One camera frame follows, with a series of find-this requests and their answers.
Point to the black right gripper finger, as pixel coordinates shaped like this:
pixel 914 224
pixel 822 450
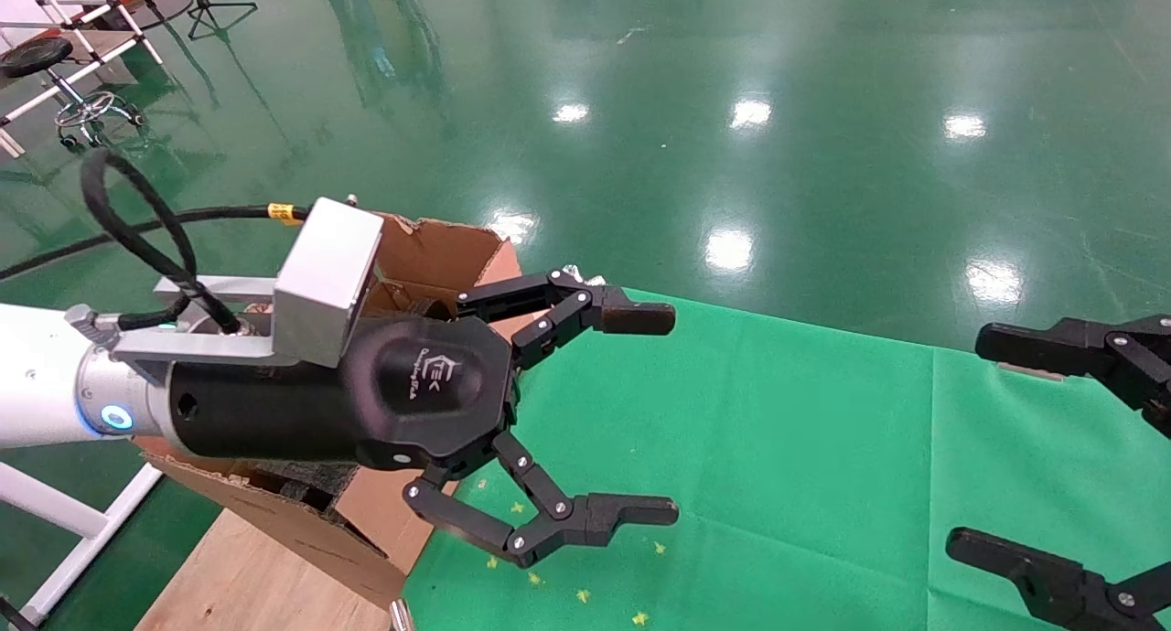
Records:
pixel 1052 585
pixel 1052 346

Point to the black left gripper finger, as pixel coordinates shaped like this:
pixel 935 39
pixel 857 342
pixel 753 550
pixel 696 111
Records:
pixel 622 512
pixel 636 318

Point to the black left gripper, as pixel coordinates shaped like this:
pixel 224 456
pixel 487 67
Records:
pixel 366 402

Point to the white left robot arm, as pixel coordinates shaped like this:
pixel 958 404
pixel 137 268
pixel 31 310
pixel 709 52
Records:
pixel 46 375

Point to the large open cardboard carton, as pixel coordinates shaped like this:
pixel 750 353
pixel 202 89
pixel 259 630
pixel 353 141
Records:
pixel 293 530

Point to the silver metal clip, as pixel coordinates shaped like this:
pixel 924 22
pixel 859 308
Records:
pixel 400 615
pixel 593 279

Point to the black foam block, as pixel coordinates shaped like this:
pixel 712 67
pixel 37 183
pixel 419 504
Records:
pixel 302 480

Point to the green table cloth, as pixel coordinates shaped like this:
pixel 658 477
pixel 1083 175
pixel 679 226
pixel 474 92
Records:
pixel 805 485

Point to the black tripod stand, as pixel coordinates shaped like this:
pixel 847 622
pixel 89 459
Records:
pixel 220 9

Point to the black round swivel stool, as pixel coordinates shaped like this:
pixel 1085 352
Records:
pixel 37 55

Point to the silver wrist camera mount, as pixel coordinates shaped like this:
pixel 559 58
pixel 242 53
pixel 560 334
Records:
pixel 325 274

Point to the white table frame pipe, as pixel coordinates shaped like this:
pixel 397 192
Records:
pixel 64 517

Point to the white pipe rack frame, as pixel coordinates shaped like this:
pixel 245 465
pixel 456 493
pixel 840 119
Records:
pixel 91 59

